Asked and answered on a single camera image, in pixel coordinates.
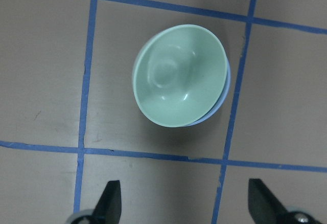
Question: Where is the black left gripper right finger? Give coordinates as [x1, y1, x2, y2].
[248, 178, 297, 223]

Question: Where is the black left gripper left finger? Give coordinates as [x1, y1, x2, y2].
[90, 180, 122, 223]

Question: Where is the green bowl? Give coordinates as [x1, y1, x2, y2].
[132, 25, 229, 127]

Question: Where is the blue bowl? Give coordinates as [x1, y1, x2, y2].
[185, 63, 231, 127]

